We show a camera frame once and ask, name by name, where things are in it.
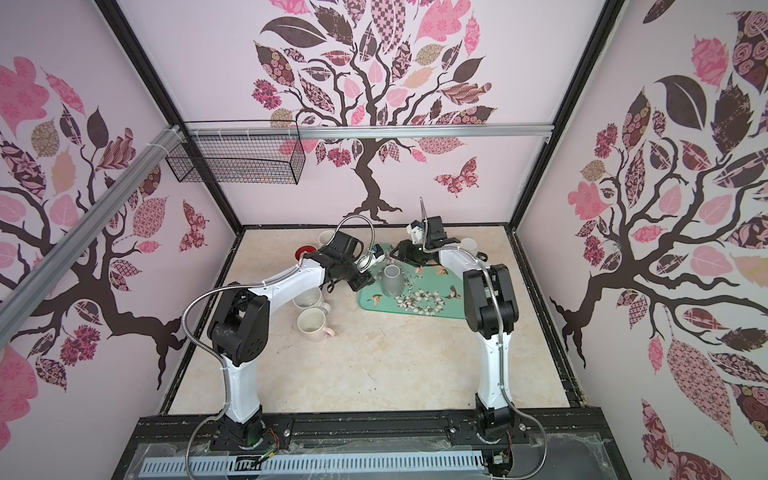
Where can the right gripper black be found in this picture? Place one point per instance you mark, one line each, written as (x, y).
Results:
(405, 251)

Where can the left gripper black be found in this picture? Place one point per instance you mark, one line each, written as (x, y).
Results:
(362, 282)

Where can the white mug red inside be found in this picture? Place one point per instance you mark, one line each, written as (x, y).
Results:
(303, 251)

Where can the light grey mug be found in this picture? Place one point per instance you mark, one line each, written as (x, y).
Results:
(392, 281)

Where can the cream beige mug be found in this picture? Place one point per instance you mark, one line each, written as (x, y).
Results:
(312, 298)

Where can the white and black mug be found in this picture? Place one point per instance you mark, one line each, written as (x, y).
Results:
(471, 247)

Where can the pale pink mug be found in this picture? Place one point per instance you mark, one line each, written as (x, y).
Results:
(312, 324)

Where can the white ribbed base mug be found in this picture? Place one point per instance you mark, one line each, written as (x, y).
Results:
(325, 237)

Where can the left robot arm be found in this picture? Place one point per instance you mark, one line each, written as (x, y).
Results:
(239, 329)

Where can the green floral serving tray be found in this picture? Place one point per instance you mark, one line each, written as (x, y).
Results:
(430, 291)

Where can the black wire basket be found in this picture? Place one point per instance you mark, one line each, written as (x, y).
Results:
(271, 153)

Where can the aluminium rail back wall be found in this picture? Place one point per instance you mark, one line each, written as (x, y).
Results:
(380, 132)

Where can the aluminium rail wall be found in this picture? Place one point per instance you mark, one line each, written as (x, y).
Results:
(380, 132)
(24, 299)

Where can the white slotted cable duct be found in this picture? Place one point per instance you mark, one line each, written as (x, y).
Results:
(220, 467)

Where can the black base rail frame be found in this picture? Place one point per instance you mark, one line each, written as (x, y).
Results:
(541, 443)

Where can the aluminium rail left wall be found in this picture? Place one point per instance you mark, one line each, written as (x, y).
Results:
(24, 299)

